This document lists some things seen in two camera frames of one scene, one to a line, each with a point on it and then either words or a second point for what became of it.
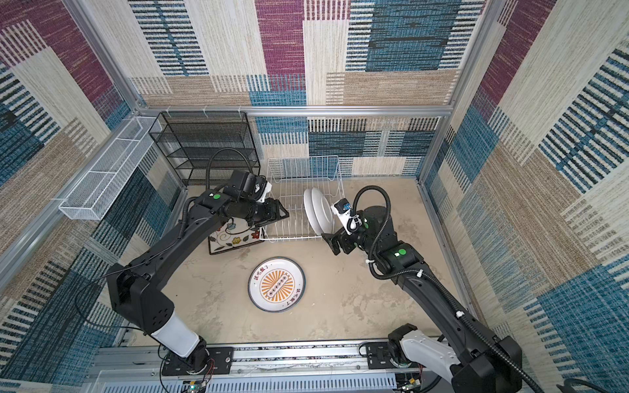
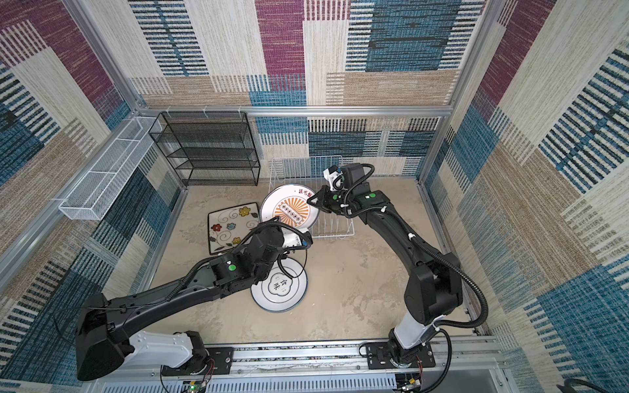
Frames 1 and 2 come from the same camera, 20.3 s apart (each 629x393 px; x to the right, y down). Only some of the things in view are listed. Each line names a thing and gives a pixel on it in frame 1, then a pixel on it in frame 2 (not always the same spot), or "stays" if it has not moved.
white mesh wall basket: x=95 y=193 stays
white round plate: x=323 y=211 → x=288 y=202
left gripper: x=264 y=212 → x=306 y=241
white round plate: x=310 y=212 → x=284 y=290
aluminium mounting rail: x=261 y=369 stays
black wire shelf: x=203 y=145 stays
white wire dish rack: x=289 y=177 stays
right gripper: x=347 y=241 → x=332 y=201
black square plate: x=235 y=232 stays
